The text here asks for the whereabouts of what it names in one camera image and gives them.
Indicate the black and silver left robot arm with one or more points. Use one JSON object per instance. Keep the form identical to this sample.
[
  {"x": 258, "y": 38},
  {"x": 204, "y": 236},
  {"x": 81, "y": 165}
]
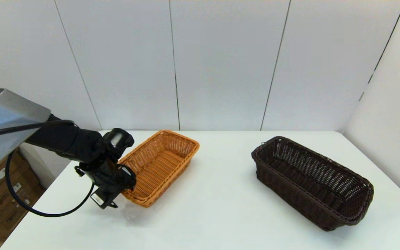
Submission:
[{"x": 64, "y": 142}]

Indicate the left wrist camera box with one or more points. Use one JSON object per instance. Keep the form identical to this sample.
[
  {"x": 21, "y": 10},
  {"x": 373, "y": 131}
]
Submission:
[{"x": 104, "y": 199}]

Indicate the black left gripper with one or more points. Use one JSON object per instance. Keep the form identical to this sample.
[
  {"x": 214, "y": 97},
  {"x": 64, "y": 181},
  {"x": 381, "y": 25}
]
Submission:
[{"x": 104, "y": 175}]

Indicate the dark brown wicker basket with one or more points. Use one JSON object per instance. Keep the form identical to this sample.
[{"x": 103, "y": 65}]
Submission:
[{"x": 307, "y": 180}]

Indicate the orange wicker basket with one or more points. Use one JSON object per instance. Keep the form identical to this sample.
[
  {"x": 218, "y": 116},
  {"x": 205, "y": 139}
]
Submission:
[{"x": 165, "y": 163}]

